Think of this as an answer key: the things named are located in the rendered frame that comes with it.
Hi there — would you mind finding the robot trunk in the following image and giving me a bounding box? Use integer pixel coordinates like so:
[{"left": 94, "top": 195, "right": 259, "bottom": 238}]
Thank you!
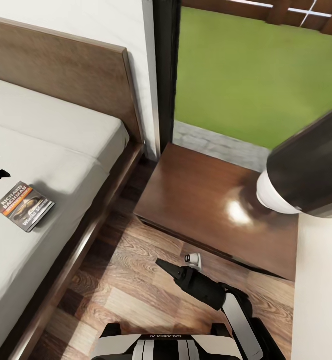
[{"left": 132, "top": 340, "right": 200, "bottom": 360}]

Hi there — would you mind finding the hardback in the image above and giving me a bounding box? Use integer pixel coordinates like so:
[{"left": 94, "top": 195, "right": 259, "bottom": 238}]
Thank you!
[{"left": 0, "top": 181, "right": 55, "bottom": 233}]

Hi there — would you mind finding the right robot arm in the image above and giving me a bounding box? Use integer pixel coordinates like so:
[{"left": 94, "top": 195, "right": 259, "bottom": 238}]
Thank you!
[{"left": 156, "top": 253, "right": 286, "bottom": 360}]

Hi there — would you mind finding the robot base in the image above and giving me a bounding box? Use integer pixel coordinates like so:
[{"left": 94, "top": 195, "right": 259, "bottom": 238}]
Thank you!
[{"left": 88, "top": 323, "right": 243, "bottom": 360}]

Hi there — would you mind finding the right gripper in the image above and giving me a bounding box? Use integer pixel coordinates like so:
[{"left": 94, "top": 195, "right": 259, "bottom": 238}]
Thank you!
[{"left": 156, "top": 258, "right": 212, "bottom": 303}]

